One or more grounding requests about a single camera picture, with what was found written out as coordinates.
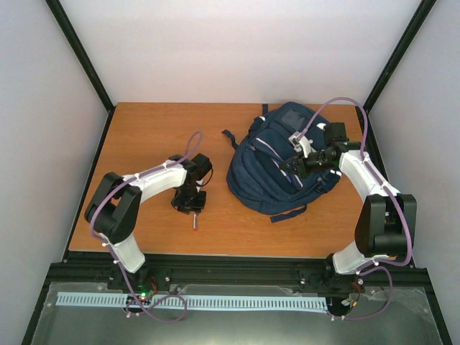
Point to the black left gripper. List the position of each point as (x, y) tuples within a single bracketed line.
[(187, 209)]

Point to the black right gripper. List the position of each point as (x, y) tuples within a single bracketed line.
[(301, 169)]

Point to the navy blue student backpack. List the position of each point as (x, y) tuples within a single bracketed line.
[(254, 175)]

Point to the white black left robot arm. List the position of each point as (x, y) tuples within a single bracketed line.
[(113, 210)]

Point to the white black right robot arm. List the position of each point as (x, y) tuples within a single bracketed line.
[(386, 225)]

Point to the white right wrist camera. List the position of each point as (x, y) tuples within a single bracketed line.
[(301, 144)]

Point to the light blue slotted cable duct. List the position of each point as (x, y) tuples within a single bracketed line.
[(195, 302)]

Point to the black aluminium frame rail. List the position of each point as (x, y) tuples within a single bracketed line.
[(165, 272)]

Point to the black right frame post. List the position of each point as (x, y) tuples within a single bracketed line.
[(416, 22)]

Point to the black frame post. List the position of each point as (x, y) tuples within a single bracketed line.
[(416, 22), (80, 53)]

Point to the black left frame post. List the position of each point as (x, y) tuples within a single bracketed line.
[(80, 53)]

